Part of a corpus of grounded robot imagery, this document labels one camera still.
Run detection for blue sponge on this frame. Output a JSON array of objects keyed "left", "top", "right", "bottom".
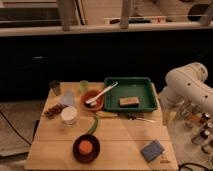
[{"left": 141, "top": 140, "right": 164, "bottom": 162}]

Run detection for white spoon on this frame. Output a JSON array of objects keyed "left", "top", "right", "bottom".
[{"left": 85, "top": 81, "right": 118, "bottom": 105}]

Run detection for black plate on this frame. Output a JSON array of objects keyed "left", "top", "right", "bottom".
[{"left": 73, "top": 134, "right": 100, "bottom": 163}]

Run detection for clear plastic cup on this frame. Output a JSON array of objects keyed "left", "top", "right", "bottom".
[{"left": 59, "top": 90, "right": 75, "bottom": 106}]

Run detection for green plastic tray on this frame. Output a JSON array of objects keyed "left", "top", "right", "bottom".
[{"left": 104, "top": 77, "right": 158, "bottom": 113}]

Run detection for orange round fruit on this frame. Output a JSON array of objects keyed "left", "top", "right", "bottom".
[{"left": 79, "top": 140, "right": 93, "bottom": 155}]

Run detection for dark metal cup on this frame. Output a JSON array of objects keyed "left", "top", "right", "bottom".
[{"left": 49, "top": 80, "right": 61, "bottom": 96}]

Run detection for white paper cup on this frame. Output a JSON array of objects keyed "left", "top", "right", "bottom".
[{"left": 61, "top": 106, "right": 78, "bottom": 125}]

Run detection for yellow handled knife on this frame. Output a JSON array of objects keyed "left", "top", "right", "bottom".
[{"left": 96, "top": 111, "right": 118, "bottom": 119}]

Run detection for brown felt eraser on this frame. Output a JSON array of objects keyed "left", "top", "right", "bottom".
[{"left": 119, "top": 97, "right": 139, "bottom": 107}]

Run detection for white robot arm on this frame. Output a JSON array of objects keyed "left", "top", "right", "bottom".
[{"left": 160, "top": 62, "right": 213, "bottom": 115}]

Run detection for orange bowl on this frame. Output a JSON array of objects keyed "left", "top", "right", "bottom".
[{"left": 79, "top": 90, "right": 104, "bottom": 112}]

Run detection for black floor cable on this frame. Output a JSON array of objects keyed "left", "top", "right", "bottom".
[{"left": 0, "top": 111, "right": 33, "bottom": 146}]

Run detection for green plastic cup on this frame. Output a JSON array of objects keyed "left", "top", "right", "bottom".
[{"left": 79, "top": 80, "right": 89, "bottom": 93}]

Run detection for black scissors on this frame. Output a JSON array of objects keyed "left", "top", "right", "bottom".
[{"left": 118, "top": 114, "right": 156, "bottom": 123}]

